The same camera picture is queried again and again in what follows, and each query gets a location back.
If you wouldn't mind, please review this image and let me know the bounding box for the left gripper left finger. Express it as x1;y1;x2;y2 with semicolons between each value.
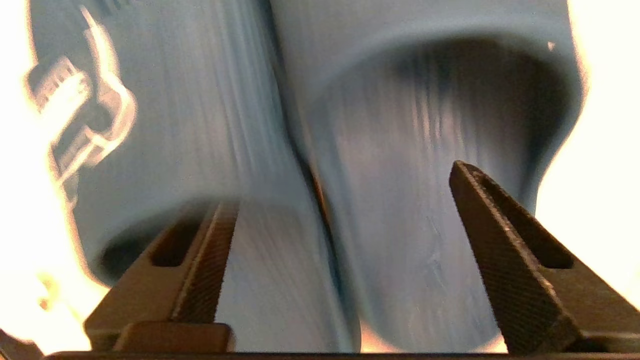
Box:
84;200;241;353

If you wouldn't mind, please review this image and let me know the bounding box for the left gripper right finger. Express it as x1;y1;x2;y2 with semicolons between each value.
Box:
448;160;640;353

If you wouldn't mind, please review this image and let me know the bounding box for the dark teal rubber slipper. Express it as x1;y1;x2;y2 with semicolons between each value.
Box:
270;0;586;353
25;0;361;353

